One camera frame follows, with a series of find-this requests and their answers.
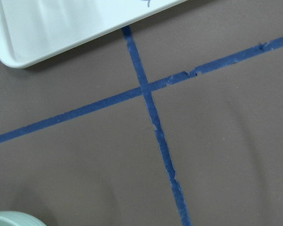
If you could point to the green bowl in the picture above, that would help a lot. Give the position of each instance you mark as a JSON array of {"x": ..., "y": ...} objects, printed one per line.
[{"x": 15, "y": 218}]

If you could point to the white bear tray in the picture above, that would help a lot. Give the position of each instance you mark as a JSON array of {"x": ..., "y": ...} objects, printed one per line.
[{"x": 34, "y": 30}]

